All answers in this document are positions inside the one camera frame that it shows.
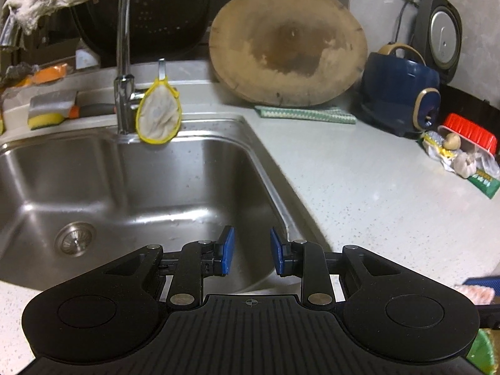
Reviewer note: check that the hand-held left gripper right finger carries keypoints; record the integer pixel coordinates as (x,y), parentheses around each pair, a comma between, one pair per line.
(276,252)

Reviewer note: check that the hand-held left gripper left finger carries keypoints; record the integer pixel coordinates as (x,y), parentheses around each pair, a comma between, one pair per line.
(227,250)

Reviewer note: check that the yellow rimmed mesh strainer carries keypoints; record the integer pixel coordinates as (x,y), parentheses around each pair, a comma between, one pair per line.
(160,113)

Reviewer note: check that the white plastic bag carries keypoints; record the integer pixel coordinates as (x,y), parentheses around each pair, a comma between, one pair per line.
(433,146)

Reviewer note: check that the green packet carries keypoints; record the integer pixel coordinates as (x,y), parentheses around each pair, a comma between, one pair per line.
(486,184)

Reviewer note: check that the stainless steel sink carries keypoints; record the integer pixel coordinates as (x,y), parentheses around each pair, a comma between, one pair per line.
(125,187)

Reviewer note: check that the green striped dish cloth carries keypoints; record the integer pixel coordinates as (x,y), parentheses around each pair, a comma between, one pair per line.
(304,114)

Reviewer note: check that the round sink drain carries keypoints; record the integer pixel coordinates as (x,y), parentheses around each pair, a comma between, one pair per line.
(75,238)

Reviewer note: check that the navy blue electric kettle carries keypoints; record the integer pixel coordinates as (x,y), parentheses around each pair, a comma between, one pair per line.
(394,93)

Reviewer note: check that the pink striped fabric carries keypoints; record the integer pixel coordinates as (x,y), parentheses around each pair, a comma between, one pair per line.
(474,294)

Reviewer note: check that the round wooden cutting board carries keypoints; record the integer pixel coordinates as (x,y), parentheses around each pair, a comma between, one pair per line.
(287,47)

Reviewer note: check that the blue fuzzy fabric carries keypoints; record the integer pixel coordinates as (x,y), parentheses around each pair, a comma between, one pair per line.
(480,281)

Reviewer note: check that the garlic bulb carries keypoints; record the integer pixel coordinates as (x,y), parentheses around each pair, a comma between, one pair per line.
(465,163)

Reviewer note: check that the yellow grey sponge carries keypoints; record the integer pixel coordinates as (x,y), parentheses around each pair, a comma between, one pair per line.
(47,115)

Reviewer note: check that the red plastic container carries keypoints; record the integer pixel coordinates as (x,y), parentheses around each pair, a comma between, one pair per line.
(468,132)

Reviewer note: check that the chrome kitchen faucet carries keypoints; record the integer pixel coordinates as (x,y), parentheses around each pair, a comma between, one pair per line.
(124,47)

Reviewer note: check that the black countertop appliance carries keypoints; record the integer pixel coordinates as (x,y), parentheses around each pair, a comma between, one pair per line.
(472,99)

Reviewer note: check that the black perforated pan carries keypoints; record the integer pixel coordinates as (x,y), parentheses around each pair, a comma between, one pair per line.
(164,7)

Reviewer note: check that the dark grey rice cooker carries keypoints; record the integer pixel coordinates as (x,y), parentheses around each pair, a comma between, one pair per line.
(441,35)

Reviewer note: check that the dark steel wool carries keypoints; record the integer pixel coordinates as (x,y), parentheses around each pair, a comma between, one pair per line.
(15,72)

